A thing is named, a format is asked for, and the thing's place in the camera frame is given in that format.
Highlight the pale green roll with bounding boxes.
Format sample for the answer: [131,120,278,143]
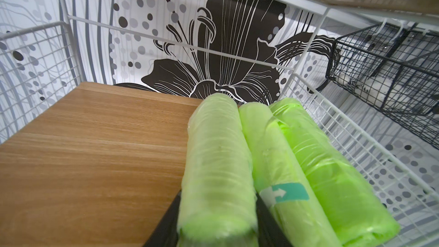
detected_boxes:
[177,93,258,247]

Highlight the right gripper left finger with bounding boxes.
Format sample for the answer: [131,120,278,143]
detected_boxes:
[143,191,181,247]

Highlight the white wire three-tier shelf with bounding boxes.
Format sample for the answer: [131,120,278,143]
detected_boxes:
[1,0,439,247]

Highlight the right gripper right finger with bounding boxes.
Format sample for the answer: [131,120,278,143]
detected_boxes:
[256,194,293,247]

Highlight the green roll front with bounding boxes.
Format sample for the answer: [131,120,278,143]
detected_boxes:
[239,102,341,247]

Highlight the black wire wall basket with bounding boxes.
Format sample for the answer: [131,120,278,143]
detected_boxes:
[325,23,439,148]

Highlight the green roll sideways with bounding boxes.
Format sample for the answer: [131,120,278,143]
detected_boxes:
[269,98,401,247]

